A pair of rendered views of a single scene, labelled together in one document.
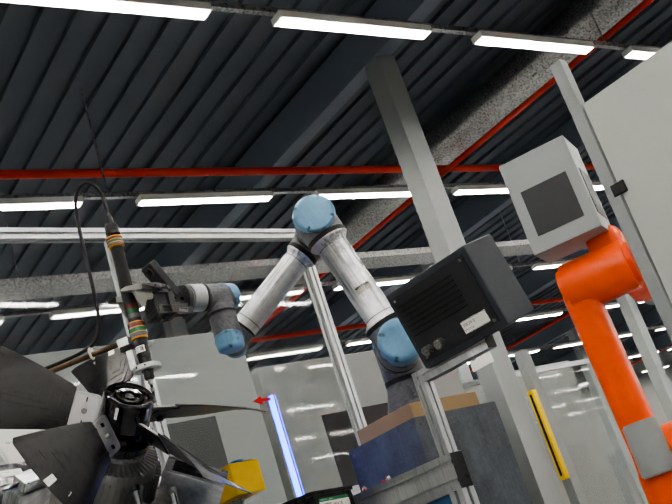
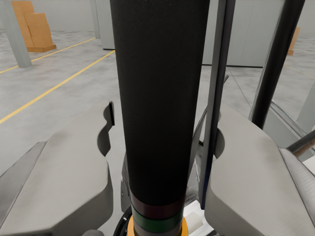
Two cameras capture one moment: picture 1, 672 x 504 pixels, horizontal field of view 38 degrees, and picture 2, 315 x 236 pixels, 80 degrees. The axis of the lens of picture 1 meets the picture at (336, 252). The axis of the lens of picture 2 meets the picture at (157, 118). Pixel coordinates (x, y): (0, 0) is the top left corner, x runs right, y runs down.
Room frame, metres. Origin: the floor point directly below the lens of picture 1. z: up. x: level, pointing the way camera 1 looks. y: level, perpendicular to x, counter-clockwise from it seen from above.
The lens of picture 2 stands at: (2.38, 0.48, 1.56)
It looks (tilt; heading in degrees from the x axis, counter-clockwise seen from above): 31 degrees down; 137
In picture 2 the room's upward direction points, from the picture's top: straight up
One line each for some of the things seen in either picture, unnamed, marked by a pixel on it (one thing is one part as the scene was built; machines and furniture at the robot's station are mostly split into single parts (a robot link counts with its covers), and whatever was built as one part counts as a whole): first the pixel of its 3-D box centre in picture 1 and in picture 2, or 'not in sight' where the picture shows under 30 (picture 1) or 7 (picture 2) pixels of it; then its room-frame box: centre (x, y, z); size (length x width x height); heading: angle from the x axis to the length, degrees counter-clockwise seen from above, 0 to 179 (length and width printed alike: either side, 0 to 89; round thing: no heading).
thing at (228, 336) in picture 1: (227, 333); not in sight; (2.53, 0.35, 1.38); 0.11 x 0.08 x 0.11; 4
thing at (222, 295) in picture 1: (218, 298); not in sight; (2.52, 0.34, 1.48); 0.11 x 0.08 x 0.09; 135
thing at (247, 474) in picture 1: (233, 486); not in sight; (2.79, 0.48, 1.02); 0.16 x 0.10 x 0.11; 45
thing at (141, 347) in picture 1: (128, 294); not in sight; (2.33, 0.53, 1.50); 0.04 x 0.04 x 0.46
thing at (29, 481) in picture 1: (30, 480); not in sight; (2.09, 0.79, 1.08); 0.07 x 0.04 x 0.06; 145
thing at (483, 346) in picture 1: (452, 361); not in sight; (2.13, -0.17, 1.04); 0.24 x 0.03 x 0.03; 45
